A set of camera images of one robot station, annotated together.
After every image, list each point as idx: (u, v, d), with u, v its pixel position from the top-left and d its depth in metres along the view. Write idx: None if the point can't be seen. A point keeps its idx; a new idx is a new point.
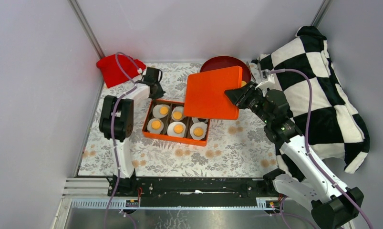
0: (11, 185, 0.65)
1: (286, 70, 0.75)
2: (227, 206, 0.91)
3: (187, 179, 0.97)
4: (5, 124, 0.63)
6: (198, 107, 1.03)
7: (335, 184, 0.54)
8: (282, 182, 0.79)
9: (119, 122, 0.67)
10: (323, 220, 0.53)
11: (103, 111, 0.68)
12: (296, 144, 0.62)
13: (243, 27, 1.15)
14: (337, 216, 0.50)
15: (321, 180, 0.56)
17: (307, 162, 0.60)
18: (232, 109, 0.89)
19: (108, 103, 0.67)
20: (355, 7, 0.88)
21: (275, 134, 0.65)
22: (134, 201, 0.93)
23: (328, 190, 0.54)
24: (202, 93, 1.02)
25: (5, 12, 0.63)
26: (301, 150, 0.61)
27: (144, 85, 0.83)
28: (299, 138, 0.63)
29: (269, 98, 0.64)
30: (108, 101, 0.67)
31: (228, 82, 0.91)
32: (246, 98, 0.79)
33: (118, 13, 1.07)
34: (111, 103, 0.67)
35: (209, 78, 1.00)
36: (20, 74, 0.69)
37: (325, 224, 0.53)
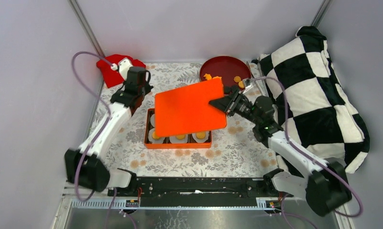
0: (11, 184, 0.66)
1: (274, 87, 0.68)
2: (227, 206, 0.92)
3: (187, 179, 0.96)
4: (5, 124, 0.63)
6: (170, 126, 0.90)
7: (314, 160, 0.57)
8: (279, 178, 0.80)
9: (88, 178, 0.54)
10: (316, 201, 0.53)
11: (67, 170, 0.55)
12: (277, 136, 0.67)
13: (243, 27, 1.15)
14: (324, 189, 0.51)
15: (302, 160, 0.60)
17: (289, 149, 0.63)
18: (220, 119, 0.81)
19: (71, 161, 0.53)
20: (355, 6, 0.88)
21: (263, 136, 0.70)
22: (134, 201, 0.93)
23: (309, 166, 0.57)
24: (173, 111, 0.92)
25: (5, 12, 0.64)
26: (283, 141, 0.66)
27: (121, 110, 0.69)
28: (280, 132, 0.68)
29: (258, 103, 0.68)
30: (70, 158, 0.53)
31: (211, 93, 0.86)
32: (235, 105, 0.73)
33: (118, 14, 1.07)
34: (74, 159, 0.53)
35: (182, 96, 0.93)
36: (20, 74, 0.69)
37: (320, 204, 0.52)
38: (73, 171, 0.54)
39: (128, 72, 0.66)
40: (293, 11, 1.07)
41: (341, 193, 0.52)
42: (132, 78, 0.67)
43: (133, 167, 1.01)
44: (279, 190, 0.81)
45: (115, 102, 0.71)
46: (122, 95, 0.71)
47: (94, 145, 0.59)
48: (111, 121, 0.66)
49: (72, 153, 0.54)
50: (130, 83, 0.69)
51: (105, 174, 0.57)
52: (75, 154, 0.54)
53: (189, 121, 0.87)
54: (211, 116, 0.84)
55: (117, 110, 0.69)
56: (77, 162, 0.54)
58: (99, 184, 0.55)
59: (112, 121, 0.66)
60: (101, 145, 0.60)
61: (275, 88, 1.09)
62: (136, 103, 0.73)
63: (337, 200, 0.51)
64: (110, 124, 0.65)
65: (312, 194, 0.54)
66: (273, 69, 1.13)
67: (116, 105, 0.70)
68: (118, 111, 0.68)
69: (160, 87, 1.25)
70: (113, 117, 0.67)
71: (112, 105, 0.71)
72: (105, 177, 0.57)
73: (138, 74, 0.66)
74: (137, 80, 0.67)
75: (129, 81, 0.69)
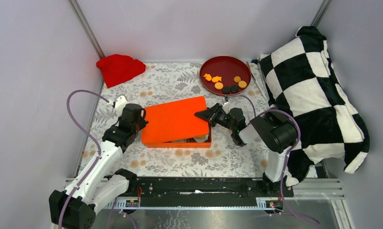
0: (11, 184, 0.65)
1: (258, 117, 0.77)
2: (227, 206, 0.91)
3: (187, 179, 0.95)
4: (5, 124, 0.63)
6: (160, 133, 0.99)
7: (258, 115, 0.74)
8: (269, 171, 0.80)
9: (72, 219, 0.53)
10: (268, 140, 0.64)
11: (52, 210, 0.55)
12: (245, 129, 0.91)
13: (243, 27, 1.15)
14: (263, 124, 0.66)
15: None
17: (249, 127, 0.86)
18: (203, 126, 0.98)
19: (55, 203, 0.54)
20: (355, 6, 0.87)
21: (239, 140, 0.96)
22: (134, 201, 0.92)
23: None
24: (162, 121, 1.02)
25: (5, 12, 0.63)
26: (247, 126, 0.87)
27: (112, 149, 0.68)
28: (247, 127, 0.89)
29: (232, 114, 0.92)
30: (55, 200, 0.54)
31: (194, 107, 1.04)
32: (215, 115, 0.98)
33: (118, 14, 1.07)
34: (58, 200, 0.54)
35: (170, 110, 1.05)
36: (20, 74, 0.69)
37: (269, 139, 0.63)
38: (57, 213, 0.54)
39: (123, 109, 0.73)
40: (293, 11, 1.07)
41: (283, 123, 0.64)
42: (127, 115, 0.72)
43: (133, 167, 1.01)
44: (276, 180, 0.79)
45: (107, 140, 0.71)
46: (115, 132, 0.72)
47: (80, 188, 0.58)
48: (99, 161, 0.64)
49: (58, 193, 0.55)
50: (124, 120, 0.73)
51: (90, 215, 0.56)
52: (59, 196, 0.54)
53: (176, 130, 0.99)
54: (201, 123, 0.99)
55: (108, 149, 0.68)
56: (62, 203, 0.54)
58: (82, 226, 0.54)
59: (101, 161, 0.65)
60: (87, 187, 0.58)
61: (275, 88, 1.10)
62: (128, 140, 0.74)
63: (284, 129, 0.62)
64: (99, 164, 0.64)
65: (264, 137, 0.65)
66: (273, 69, 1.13)
67: (108, 143, 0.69)
68: (108, 150, 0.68)
69: (160, 87, 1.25)
70: (102, 157, 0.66)
71: (104, 143, 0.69)
72: (91, 218, 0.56)
73: (132, 111, 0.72)
74: (131, 117, 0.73)
75: (124, 119, 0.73)
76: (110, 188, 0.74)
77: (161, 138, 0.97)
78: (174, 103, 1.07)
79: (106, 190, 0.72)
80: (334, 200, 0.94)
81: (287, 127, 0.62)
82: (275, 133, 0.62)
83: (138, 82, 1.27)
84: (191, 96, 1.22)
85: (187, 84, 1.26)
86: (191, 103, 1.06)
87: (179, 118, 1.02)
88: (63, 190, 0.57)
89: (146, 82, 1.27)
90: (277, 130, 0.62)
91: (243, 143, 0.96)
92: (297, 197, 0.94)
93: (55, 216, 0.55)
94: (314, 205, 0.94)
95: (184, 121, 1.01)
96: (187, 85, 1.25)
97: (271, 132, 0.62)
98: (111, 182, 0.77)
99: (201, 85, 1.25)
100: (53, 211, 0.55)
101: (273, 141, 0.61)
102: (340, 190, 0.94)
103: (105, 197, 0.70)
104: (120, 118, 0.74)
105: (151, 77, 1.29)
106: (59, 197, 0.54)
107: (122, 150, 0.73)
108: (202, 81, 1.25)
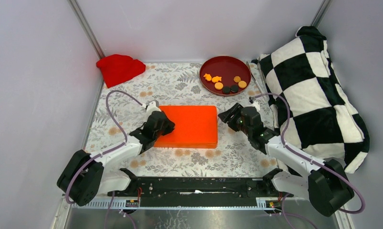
0: (10, 184, 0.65)
1: (312, 161, 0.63)
2: (228, 206, 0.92)
3: (187, 179, 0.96)
4: (4, 124, 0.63)
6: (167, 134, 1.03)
7: (311, 160, 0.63)
8: (279, 178, 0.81)
9: (79, 186, 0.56)
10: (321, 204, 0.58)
11: (67, 168, 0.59)
12: (274, 141, 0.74)
13: (243, 27, 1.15)
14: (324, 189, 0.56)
15: (300, 161, 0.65)
17: (287, 153, 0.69)
18: (211, 135, 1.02)
19: (76, 161, 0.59)
20: (355, 6, 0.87)
21: (259, 143, 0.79)
22: (134, 201, 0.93)
23: (307, 167, 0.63)
24: None
25: (5, 13, 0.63)
26: (280, 145, 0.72)
27: (135, 144, 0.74)
28: (275, 137, 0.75)
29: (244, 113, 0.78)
30: (77, 160, 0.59)
31: (203, 114, 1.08)
32: (234, 117, 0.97)
33: (118, 14, 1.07)
34: (79, 161, 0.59)
35: (179, 114, 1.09)
36: (21, 74, 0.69)
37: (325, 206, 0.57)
38: (70, 172, 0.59)
39: (150, 117, 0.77)
40: (293, 11, 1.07)
41: (341, 189, 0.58)
42: (150, 122, 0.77)
43: (133, 167, 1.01)
44: (280, 190, 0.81)
45: (133, 135, 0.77)
46: (140, 134, 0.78)
47: (103, 156, 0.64)
48: (124, 147, 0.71)
49: (81, 155, 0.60)
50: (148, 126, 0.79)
51: (94, 190, 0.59)
52: (82, 158, 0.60)
53: (185, 134, 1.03)
54: (210, 130, 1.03)
55: (133, 141, 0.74)
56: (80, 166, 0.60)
58: (84, 195, 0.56)
59: (125, 147, 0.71)
60: (109, 160, 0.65)
61: (275, 88, 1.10)
62: (149, 144, 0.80)
63: (340, 198, 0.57)
64: (123, 149, 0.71)
65: (315, 195, 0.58)
66: (273, 68, 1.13)
67: (132, 138, 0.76)
68: (133, 142, 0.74)
69: (160, 87, 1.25)
70: (127, 144, 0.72)
71: (129, 136, 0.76)
72: (92, 192, 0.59)
73: (157, 120, 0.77)
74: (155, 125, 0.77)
75: (148, 125, 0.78)
76: (115, 177, 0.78)
77: (168, 140, 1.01)
78: (185, 107, 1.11)
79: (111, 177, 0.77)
80: None
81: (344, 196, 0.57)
82: (333, 204, 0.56)
83: (138, 82, 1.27)
84: (191, 96, 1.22)
85: (187, 84, 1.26)
86: (203, 110, 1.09)
87: (188, 123, 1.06)
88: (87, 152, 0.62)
89: (146, 82, 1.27)
90: (338, 202, 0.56)
91: (263, 148, 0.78)
92: (297, 197, 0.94)
93: (64, 175, 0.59)
94: None
95: (194, 126, 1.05)
96: (187, 85, 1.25)
97: (332, 206, 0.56)
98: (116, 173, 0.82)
99: (201, 85, 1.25)
100: (67, 169, 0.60)
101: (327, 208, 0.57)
102: None
103: (108, 183, 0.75)
104: (145, 122, 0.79)
105: (151, 77, 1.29)
106: (81, 157, 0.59)
107: (140, 151, 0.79)
108: (202, 81, 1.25)
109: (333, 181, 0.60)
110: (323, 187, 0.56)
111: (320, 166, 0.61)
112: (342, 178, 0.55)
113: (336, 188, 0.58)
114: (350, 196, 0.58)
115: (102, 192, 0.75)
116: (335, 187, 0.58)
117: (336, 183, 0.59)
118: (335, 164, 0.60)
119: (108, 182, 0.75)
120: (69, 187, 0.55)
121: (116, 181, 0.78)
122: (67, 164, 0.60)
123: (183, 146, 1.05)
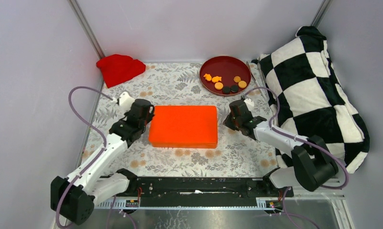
0: (11, 185, 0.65)
1: (296, 138, 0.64)
2: (228, 206, 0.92)
3: (187, 179, 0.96)
4: (5, 124, 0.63)
6: (168, 135, 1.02)
7: (295, 137, 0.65)
8: (275, 174, 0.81)
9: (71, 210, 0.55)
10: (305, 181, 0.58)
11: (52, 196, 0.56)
12: (262, 126, 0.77)
13: (243, 27, 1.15)
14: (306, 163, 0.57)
15: (284, 139, 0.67)
17: (273, 133, 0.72)
18: (211, 135, 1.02)
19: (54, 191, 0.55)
20: (355, 6, 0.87)
21: (248, 130, 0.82)
22: (134, 201, 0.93)
23: (291, 143, 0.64)
24: (171, 124, 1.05)
25: (5, 13, 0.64)
26: (267, 129, 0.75)
27: (117, 142, 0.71)
28: (263, 122, 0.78)
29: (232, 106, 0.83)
30: (55, 188, 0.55)
31: (202, 114, 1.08)
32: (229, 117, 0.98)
33: (118, 14, 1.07)
34: (57, 189, 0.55)
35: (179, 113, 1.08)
36: (21, 75, 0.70)
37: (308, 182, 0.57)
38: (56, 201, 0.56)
39: (132, 106, 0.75)
40: (293, 11, 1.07)
41: (325, 164, 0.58)
42: (135, 111, 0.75)
43: (133, 167, 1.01)
44: (279, 187, 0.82)
45: (114, 132, 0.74)
46: (122, 126, 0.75)
47: (81, 177, 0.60)
48: (104, 153, 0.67)
49: (60, 180, 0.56)
50: (132, 115, 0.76)
51: (88, 205, 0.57)
52: (62, 182, 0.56)
53: (185, 134, 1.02)
54: (210, 130, 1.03)
55: (113, 142, 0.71)
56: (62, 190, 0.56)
58: (79, 216, 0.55)
59: (106, 152, 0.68)
60: (89, 177, 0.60)
61: (275, 89, 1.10)
62: (134, 135, 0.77)
63: (325, 174, 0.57)
64: (104, 156, 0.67)
65: (299, 173, 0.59)
66: (273, 68, 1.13)
67: (114, 136, 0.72)
68: (113, 143, 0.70)
69: (160, 87, 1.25)
70: (107, 149, 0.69)
71: (110, 135, 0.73)
72: (88, 209, 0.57)
73: (141, 108, 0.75)
74: (139, 113, 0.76)
75: (132, 114, 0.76)
76: (112, 183, 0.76)
77: (169, 140, 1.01)
78: (184, 107, 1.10)
79: (107, 185, 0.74)
80: (334, 200, 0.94)
81: (328, 171, 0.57)
82: (317, 179, 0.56)
83: (138, 82, 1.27)
84: (191, 96, 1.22)
85: (187, 84, 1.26)
86: (203, 110, 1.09)
87: (188, 123, 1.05)
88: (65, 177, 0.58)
89: (146, 82, 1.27)
90: (322, 176, 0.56)
91: (253, 133, 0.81)
92: (297, 197, 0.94)
93: (54, 203, 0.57)
94: (314, 205, 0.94)
95: (194, 126, 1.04)
96: (187, 85, 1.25)
97: (316, 181, 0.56)
98: (111, 179, 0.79)
99: (201, 85, 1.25)
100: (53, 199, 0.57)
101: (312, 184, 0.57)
102: (341, 190, 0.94)
103: (106, 191, 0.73)
104: (128, 113, 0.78)
105: (151, 77, 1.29)
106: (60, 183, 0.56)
107: (127, 144, 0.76)
108: (202, 81, 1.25)
109: (318, 158, 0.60)
110: (305, 160, 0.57)
111: (303, 142, 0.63)
112: (322, 149, 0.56)
113: (321, 163, 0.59)
114: (334, 172, 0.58)
115: (106, 197, 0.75)
116: (319, 163, 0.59)
117: (320, 160, 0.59)
118: (317, 139, 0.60)
119: (108, 188, 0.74)
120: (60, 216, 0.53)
121: (113, 185, 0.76)
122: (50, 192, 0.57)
123: (184, 146, 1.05)
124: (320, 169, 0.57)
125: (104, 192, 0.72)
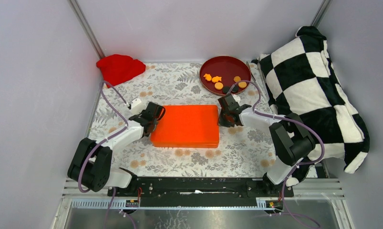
0: (11, 185, 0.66)
1: (275, 117, 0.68)
2: (228, 206, 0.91)
3: (187, 179, 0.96)
4: (4, 124, 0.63)
6: (170, 134, 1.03)
7: (273, 115, 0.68)
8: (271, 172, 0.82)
9: (90, 172, 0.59)
10: (285, 157, 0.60)
11: (76, 157, 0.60)
12: (246, 111, 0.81)
13: (243, 27, 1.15)
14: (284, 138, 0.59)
15: (265, 119, 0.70)
17: (255, 115, 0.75)
18: (213, 135, 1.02)
19: (84, 148, 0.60)
20: (355, 7, 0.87)
21: (236, 117, 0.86)
22: (134, 201, 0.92)
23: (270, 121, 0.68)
24: (173, 124, 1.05)
25: (5, 14, 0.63)
26: (250, 112, 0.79)
27: (136, 126, 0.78)
28: (248, 108, 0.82)
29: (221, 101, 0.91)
30: (84, 146, 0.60)
31: (204, 113, 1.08)
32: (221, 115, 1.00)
33: (118, 14, 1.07)
34: (87, 148, 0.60)
35: (181, 114, 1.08)
36: (20, 75, 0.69)
37: (288, 157, 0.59)
38: (79, 161, 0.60)
39: (150, 103, 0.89)
40: (293, 11, 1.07)
41: (303, 140, 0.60)
42: (151, 108, 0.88)
43: (133, 167, 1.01)
44: (277, 183, 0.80)
45: (133, 119, 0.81)
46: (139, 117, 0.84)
47: (108, 141, 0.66)
48: (127, 130, 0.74)
49: (88, 142, 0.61)
50: (148, 112, 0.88)
51: (105, 174, 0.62)
52: (89, 144, 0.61)
53: (187, 134, 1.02)
54: (210, 130, 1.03)
55: (133, 125, 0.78)
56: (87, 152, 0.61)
58: (97, 181, 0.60)
59: (128, 130, 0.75)
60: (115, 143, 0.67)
61: (275, 88, 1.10)
62: (147, 128, 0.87)
63: (303, 149, 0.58)
64: (126, 132, 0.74)
65: (278, 148, 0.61)
66: (273, 69, 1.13)
67: (133, 121, 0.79)
68: (133, 125, 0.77)
69: (160, 87, 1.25)
70: (129, 128, 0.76)
71: (130, 120, 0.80)
72: (104, 177, 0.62)
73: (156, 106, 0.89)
74: (154, 110, 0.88)
75: (148, 111, 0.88)
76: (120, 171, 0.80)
77: (170, 140, 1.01)
78: (187, 107, 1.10)
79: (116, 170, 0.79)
80: (334, 200, 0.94)
81: (306, 146, 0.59)
82: (295, 153, 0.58)
83: (138, 82, 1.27)
84: (191, 96, 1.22)
85: (187, 84, 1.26)
86: (205, 110, 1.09)
87: (189, 123, 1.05)
88: (93, 140, 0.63)
89: (146, 82, 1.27)
90: (299, 150, 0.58)
91: (239, 120, 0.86)
92: (297, 197, 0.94)
93: (74, 164, 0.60)
94: (314, 205, 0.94)
95: (196, 126, 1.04)
96: (187, 85, 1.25)
97: (294, 155, 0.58)
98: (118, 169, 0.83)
99: (201, 85, 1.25)
100: (76, 158, 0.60)
101: (291, 159, 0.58)
102: (340, 190, 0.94)
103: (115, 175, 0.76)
104: (144, 110, 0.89)
105: (151, 77, 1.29)
106: (88, 144, 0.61)
107: (142, 134, 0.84)
108: (202, 81, 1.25)
109: (297, 135, 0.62)
110: (282, 134, 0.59)
111: (281, 119, 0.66)
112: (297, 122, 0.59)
113: (299, 139, 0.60)
114: (311, 147, 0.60)
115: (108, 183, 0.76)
116: (298, 139, 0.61)
117: (299, 136, 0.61)
118: (295, 116, 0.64)
119: (117, 173, 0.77)
120: (81, 175, 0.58)
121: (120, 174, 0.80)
122: (75, 153, 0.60)
123: (186, 146, 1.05)
124: (298, 144, 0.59)
125: (113, 175, 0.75)
